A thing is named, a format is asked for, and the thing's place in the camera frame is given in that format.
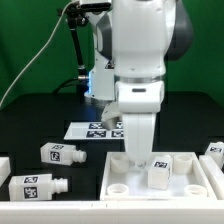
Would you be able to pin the white left rail block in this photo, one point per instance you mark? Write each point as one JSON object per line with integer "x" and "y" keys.
{"x": 5, "y": 169}

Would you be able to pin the white square tabletop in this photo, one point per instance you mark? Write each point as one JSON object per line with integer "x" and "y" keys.
{"x": 125, "y": 180}

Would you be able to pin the white front rail fence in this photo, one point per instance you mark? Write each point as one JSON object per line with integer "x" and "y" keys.
{"x": 113, "y": 212}

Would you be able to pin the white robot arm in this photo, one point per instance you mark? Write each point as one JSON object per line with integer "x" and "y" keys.
{"x": 145, "y": 33}

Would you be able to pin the white marker tag sheet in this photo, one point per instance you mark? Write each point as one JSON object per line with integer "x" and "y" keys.
{"x": 92, "y": 130}

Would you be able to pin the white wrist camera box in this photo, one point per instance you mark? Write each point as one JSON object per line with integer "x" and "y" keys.
{"x": 110, "y": 115}

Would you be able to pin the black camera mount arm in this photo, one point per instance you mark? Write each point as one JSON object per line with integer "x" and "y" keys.
{"x": 75, "y": 17}

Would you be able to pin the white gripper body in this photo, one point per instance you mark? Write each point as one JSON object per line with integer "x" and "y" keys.
{"x": 138, "y": 135}

